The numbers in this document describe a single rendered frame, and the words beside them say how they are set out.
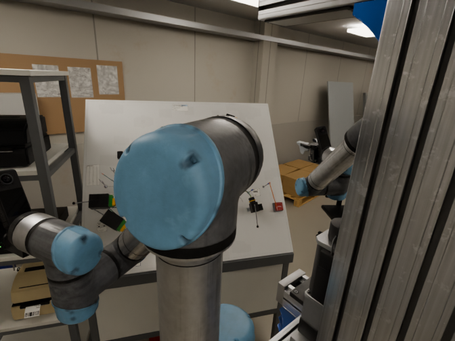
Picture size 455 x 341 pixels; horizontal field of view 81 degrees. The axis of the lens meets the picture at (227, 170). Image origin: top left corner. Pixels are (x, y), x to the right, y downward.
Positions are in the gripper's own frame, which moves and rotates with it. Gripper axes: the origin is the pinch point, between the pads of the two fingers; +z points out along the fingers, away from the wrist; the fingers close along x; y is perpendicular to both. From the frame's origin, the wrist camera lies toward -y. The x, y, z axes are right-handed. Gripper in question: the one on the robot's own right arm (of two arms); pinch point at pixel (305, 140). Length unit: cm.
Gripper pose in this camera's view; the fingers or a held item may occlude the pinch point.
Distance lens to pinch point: 139.2
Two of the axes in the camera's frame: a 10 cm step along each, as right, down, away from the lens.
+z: -2.3, -3.3, 9.2
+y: 0.9, 9.3, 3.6
